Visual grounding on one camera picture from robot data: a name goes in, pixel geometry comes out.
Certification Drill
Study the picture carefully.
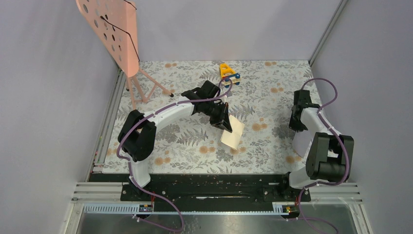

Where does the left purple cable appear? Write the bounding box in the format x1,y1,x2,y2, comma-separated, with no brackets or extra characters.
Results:
116,79,234,233

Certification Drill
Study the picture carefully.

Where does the floral patterned table mat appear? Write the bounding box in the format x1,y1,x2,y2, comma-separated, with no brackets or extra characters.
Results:
101,60,313,174

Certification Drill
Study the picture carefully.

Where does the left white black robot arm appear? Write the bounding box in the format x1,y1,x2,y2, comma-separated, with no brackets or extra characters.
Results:
116,81,232,200

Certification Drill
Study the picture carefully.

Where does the yellow blue toy car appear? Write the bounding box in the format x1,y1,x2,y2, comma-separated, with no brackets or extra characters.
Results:
220,63,241,88

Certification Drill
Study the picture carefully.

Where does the white slotted cable duct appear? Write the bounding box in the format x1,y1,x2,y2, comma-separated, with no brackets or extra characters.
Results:
83,202,290,215

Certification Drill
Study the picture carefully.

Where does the pink perforated music stand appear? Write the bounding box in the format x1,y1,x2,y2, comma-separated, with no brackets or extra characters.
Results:
76,0,174,109

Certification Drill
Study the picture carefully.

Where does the black cord on stand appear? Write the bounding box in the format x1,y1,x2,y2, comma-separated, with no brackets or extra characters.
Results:
100,0,141,63

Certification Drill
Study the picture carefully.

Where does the beige lined letter paper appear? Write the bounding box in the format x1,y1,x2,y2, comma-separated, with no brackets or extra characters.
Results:
221,115,245,150

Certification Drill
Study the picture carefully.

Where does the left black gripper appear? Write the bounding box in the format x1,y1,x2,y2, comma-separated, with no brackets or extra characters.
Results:
203,100,232,133

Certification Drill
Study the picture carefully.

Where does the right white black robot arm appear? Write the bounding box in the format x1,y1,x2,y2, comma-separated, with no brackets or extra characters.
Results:
279,89,354,201

